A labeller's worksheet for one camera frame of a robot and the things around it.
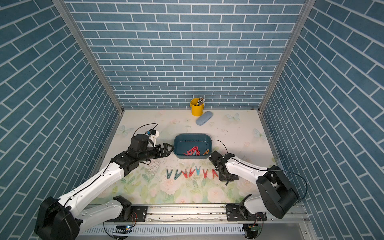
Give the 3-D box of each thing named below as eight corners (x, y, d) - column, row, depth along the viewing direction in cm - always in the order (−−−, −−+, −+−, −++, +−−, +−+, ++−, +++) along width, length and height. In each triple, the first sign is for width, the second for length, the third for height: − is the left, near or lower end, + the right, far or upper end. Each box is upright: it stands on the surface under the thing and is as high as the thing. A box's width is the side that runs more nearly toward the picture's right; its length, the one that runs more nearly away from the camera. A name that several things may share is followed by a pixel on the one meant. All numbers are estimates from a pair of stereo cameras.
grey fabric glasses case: (195, 123, 114) (195, 120, 113) (207, 112, 122) (208, 109, 120) (201, 126, 112) (201, 124, 110) (213, 115, 120) (213, 113, 118)
